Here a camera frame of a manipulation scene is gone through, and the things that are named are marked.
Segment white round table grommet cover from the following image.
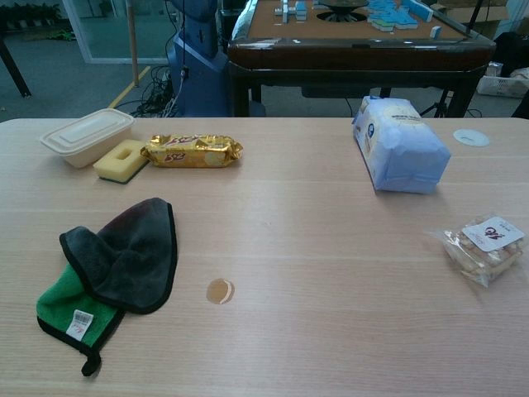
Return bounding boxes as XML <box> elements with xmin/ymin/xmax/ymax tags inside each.
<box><xmin>452</xmin><ymin>128</ymin><xmax>491</xmax><ymax>148</ymax></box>

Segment black green cloth item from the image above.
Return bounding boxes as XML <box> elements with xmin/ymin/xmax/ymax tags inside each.
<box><xmin>36</xmin><ymin>197</ymin><xmax>179</xmax><ymax>377</ymax></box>

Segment cardboard box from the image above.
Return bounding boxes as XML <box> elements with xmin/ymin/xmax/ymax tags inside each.
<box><xmin>437</xmin><ymin>0</ymin><xmax>510</xmax><ymax>26</ymax></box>

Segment glass partition frame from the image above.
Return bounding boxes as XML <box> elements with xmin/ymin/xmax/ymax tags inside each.
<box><xmin>61</xmin><ymin>0</ymin><xmax>171</xmax><ymax>65</ymax></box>

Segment dark wood mahjong table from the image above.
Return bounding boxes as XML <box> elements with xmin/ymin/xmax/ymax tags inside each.
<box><xmin>227</xmin><ymin>0</ymin><xmax>497</xmax><ymax>118</ymax></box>

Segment clear bag of biscuits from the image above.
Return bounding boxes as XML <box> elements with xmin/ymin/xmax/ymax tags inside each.
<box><xmin>423</xmin><ymin>213</ymin><xmax>529</xmax><ymax>290</ymax></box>

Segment row of green plants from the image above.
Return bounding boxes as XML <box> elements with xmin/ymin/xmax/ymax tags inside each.
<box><xmin>0</xmin><ymin>3</ymin><xmax>63</xmax><ymax>32</ymax></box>

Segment black tripod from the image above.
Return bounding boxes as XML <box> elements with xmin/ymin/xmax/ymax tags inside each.
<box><xmin>419</xmin><ymin>88</ymin><xmax>452</xmax><ymax>118</ymax></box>

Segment black floor cable bundle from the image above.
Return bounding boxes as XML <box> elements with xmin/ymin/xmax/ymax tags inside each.
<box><xmin>130</xmin><ymin>65</ymin><xmax>179</xmax><ymax>119</ymax></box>

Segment yellow sponge with green base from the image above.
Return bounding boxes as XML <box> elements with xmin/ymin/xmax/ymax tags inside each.
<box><xmin>93</xmin><ymin>139</ymin><xmax>150</xmax><ymax>185</ymax></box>

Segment pile of blue mahjong tiles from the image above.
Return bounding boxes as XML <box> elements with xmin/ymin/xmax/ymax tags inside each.
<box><xmin>366</xmin><ymin>0</ymin><xmax>435</xmax><ymax>32</ymax></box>

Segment white plastic basket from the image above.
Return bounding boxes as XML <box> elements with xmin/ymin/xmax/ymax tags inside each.
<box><xmin>477</xmin><ymin>75</ymin><xmax>529</xmax><ymax>98</ymax></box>

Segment black mahjong table centre dome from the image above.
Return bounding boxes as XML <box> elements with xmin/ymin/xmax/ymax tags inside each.
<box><xmin>316</xmin><ymin>0</ymin><xmax>369</xmax><ymax>22</ymax></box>

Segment wooden pole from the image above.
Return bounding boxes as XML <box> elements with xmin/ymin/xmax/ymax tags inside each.
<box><xmin>126</xmin><ymin>0</ymin><xmax>140</xmax><ymax>88</ymax></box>

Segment black table leg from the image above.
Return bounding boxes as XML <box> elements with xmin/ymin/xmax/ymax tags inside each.
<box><xmin>0</xmin><ymin>35</ymin><xmax>32</xmax><ymax>98</ymax></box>

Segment brown liquid stain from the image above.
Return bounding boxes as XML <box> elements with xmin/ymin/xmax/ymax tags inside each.
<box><xmin>206</xmin><ymin>278</ymin><xmax>236</xmax><ymax>306</ymax></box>

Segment light blue paper-wrapped bag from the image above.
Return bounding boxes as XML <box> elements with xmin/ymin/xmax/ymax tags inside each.
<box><xmin>352</xmin><ymin>94</ymin><xmax>452</xmax><ymax>195</ymax></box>

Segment gold foil snack packet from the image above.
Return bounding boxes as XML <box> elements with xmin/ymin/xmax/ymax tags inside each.
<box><xmin>140</xmin><ymin>133</ymin><xmax>244</xmax><ymax>169</ymax></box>

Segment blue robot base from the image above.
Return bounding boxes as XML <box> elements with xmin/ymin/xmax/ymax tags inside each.
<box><xmin>167</xmin><ymin>0</ymin><xmax>265</xmax><ymax>118</ymax></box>

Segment beige lidded lunch box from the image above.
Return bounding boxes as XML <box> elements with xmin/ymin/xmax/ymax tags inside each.
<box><xmin>40</xmin><ymin>108</ymin><xmax>136</xmax><ymax>169</ymax></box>

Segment stacked blue mahjong tiles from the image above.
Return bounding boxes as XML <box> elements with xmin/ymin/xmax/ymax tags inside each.
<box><xmin>274</xmin><ymin>0</ymin><xmax>307</xmax><ymax>22</ymax></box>

